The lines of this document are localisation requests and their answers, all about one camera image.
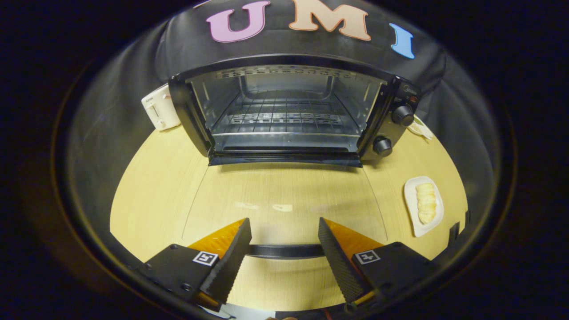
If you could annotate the black backdrop cloth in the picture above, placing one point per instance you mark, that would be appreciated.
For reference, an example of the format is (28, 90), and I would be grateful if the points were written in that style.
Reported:
(186, 44)

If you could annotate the black table edge clamp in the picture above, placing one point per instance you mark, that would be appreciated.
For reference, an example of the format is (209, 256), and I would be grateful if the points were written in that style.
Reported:
(454, 232)

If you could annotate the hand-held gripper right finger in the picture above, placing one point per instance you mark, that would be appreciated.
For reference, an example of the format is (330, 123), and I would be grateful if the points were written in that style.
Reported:
(340, 266)

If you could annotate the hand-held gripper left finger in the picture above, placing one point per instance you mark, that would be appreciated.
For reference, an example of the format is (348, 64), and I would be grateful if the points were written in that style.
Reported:
(229, 266)

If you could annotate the black toaster oven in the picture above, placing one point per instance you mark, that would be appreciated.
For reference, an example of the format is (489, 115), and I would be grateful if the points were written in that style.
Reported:
(284, 146)

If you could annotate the pale twisted bread roll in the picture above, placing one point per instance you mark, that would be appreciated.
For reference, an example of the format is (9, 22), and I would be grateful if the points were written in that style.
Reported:
(426, 202)

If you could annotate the white plastic box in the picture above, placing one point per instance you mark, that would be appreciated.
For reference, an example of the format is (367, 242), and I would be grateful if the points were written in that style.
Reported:
(160, 106)

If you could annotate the white rectangular plate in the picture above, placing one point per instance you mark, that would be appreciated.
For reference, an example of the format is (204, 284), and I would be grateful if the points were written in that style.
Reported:
(411, 195)

